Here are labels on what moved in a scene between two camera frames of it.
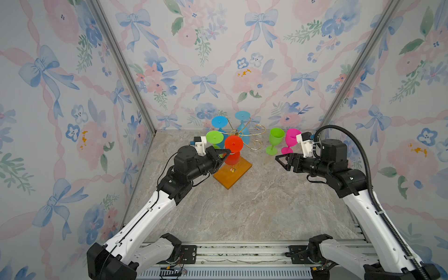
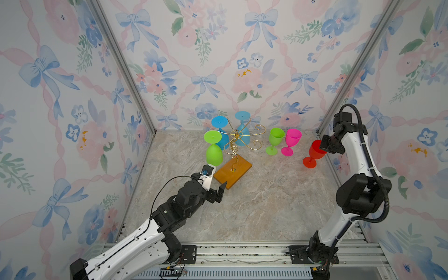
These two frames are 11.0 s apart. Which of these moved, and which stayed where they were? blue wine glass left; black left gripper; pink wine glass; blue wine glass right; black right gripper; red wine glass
Moved: red wine glass; black right gripper; black left gripper
Stayed: pink wine glass; blue wine glass left; blue wine glass right
